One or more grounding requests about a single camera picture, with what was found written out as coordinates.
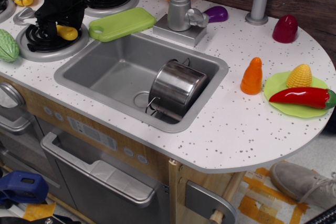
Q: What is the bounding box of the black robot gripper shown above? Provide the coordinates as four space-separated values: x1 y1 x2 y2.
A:
35 0 87 40

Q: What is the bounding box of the yellow handled toy knife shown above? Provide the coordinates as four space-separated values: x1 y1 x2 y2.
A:
24 17 79 40

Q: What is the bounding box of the green plastic cutting board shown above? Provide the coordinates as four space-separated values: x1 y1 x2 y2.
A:
89 7 156 42

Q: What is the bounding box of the front black stove burner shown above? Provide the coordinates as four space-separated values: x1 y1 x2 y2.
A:
16 25 89 62

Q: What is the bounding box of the silver stove knob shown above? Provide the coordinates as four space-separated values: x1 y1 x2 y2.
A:
13 7 36 26

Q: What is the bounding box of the green toy bitter gourd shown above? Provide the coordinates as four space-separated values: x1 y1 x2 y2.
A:
1 29 19 62

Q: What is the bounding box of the left edge stove burner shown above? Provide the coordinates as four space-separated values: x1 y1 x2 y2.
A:
0 0 16 23

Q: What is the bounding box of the grey toy sink basin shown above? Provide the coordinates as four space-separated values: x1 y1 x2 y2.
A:
54 33 228 133

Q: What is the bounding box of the silver toy faucet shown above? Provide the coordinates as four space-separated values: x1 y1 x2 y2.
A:
153 0 209 47

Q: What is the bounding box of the grey toy oven door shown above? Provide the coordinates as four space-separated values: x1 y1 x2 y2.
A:
0 82 61 193

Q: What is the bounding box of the stainless steel pot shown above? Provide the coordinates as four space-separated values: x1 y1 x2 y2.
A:
146 59 209 121

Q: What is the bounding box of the purple toy eggplant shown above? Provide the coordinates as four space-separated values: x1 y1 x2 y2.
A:
204 6 228 23

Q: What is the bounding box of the blue plastic clamp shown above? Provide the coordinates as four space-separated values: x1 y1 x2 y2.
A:
1 170 49 204

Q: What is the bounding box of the grey toy dishwasher door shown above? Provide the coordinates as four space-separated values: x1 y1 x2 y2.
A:
41 132 170 223

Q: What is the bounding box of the orange toy carrot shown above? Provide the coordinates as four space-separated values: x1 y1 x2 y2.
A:
240 57 263 95

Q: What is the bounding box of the light green plastic plate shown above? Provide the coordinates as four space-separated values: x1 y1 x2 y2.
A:
263 70 330 119

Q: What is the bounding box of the dark red toy vegetable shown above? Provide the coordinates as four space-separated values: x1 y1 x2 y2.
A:
272 14 298 44

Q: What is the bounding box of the yellow toy corn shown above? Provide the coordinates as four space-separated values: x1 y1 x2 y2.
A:
286 64 312 88

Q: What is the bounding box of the red toy chili pepper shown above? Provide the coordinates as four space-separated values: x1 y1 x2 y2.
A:
269 87 335 110

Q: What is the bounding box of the grey suede shoe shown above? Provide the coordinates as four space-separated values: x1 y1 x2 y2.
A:
270 162 335 210

